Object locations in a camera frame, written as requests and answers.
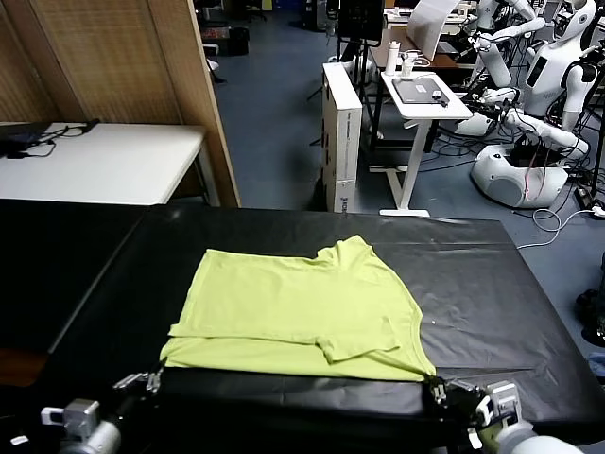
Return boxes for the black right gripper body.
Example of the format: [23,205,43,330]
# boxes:
[441,380,486,425]

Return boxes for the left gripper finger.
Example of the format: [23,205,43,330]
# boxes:
[146,359,166,393]
[112,373,148,391]

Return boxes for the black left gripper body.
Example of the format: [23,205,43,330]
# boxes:
[112,387,160,425]

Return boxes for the yellow-green printed t-shirt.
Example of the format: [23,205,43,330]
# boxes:
[159,235,437,382]

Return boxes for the small white robot base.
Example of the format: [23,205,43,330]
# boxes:
[452,112,495,138]

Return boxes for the large white robot base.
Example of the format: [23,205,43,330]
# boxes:
[469,143,569,210]

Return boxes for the wrinkled black table cover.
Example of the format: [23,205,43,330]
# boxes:
[35,203,592,454]

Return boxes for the smooth black table cover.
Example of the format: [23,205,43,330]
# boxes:
[0,198,147,356]

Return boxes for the white rectangular table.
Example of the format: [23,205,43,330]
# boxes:
[0,121,222,208]

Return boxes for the black laptop bag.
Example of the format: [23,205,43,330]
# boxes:
[0,121,52,148]

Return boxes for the small white standing desk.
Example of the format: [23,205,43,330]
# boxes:
[367,70,475,218]

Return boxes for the black tripod stand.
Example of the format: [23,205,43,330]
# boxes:
[584,70,605,200]

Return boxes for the grey closed laptop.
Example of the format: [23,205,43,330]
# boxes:
[390,78,448,104]

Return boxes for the tall white cardboard box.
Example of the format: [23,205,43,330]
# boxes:
[320,61,364,215]

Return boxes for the wooden partition screen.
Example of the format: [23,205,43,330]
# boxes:
[0,0,242,209]

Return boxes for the brown wooden desk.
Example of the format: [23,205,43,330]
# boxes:
[367,23,478,72]

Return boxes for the white humanoid robot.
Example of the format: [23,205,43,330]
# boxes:
[500,0,605,160]
[465,0,547,91]

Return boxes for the white water bottle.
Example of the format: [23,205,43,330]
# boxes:
[383,40,401,77]

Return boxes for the black waste bin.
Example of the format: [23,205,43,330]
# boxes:
[228,26,251,57]

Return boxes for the white curved panel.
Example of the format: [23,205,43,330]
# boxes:
[406,0,458,61]

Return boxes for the black monitor on tripod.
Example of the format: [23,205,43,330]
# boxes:
[306,0,387,141]

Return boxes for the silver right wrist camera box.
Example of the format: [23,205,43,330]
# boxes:
[475,381,520,432]

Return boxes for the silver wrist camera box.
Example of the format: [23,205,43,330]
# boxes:
[41,399,101,436]
[475,381,520,432]

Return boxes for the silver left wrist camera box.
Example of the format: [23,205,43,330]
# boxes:
[41,399,101,436]

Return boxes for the white floor cable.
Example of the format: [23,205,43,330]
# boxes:
[514,202,605,251]

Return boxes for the black cable with plug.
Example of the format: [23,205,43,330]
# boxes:
[3,117,101,161]

